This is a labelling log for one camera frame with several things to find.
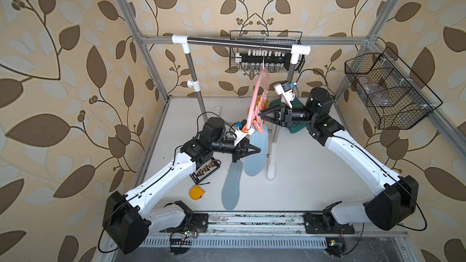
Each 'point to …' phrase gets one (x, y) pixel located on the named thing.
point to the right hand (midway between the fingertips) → (258, 116)
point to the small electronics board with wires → (336, 246)
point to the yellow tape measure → (196, 192)
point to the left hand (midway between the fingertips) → (259, 150)
